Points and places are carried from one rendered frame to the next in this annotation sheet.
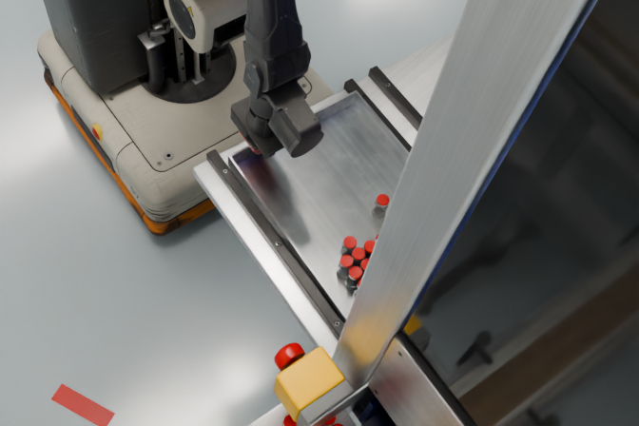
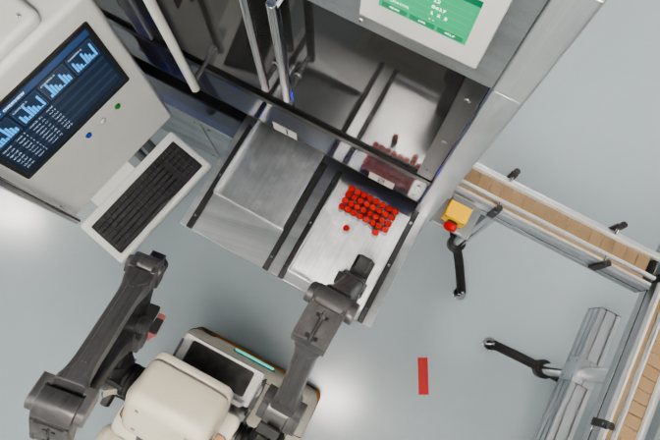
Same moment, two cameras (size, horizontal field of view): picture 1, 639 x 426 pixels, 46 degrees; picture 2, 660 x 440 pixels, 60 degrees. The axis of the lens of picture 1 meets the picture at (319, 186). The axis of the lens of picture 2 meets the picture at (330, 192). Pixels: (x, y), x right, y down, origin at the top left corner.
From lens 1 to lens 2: 1.09 m
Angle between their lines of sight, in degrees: 37
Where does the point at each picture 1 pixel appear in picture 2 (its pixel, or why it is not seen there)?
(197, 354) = (367, 334)
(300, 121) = (365, 263)
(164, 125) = not seen: hidden behind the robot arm
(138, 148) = not seen: hidden behind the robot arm
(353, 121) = (301, 265)
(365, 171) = (326, 246)
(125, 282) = (351, 397)
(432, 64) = (241, 242)
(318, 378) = (458, 208)
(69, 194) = not seen: outside the picture
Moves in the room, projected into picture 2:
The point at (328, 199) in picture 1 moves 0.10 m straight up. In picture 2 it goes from (351, 255) to (352, 250)
